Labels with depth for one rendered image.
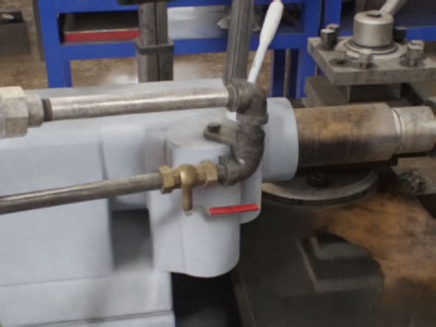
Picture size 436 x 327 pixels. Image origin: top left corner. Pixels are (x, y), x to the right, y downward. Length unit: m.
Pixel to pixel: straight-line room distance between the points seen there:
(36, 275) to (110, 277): 0.09
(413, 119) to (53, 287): 0.51
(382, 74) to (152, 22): 1.11
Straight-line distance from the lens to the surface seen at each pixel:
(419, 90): 1.12
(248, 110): 0.72
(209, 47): 2.70
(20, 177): 0.82
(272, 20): 0.82
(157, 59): 2.07
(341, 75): 1.04
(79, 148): 0.81
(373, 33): 1.09
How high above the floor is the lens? 1.50
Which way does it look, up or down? 28 degrees down
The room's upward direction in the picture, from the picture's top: straight up
